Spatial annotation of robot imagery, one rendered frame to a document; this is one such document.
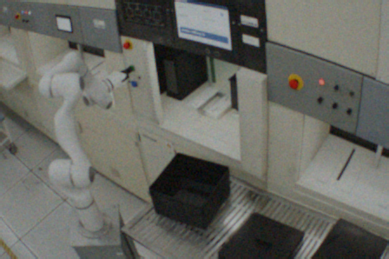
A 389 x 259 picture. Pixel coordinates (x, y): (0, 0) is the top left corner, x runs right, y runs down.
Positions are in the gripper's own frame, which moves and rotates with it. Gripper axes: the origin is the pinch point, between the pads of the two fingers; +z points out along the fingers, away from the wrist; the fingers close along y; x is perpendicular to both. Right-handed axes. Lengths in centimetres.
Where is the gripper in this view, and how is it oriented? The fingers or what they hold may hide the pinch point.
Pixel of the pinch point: (128, 70)
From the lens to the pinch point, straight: 226.7
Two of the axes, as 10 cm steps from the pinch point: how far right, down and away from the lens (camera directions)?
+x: -0.9, -7.8, -6.2
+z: 6.1, -5.3, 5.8
